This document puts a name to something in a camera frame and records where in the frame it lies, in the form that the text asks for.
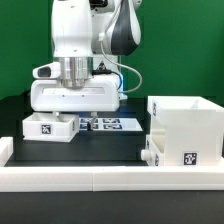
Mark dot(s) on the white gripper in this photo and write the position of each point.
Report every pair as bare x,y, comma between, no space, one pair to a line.
99,94

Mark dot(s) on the white drawer tray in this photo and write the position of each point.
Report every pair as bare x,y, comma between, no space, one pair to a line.
50,127
153,153

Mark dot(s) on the white front drawer tray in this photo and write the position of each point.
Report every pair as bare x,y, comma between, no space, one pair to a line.
153,153

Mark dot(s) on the white drawer housing box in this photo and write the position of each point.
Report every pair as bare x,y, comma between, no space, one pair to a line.
192,127

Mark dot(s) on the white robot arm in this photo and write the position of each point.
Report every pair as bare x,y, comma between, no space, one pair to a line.
84,32

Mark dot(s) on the marker tag sheet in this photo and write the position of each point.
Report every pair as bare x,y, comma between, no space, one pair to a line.
116,124

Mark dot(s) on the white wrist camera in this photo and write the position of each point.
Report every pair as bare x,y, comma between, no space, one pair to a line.
48,71

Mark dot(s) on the white fence frame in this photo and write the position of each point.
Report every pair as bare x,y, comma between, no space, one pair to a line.
50,179

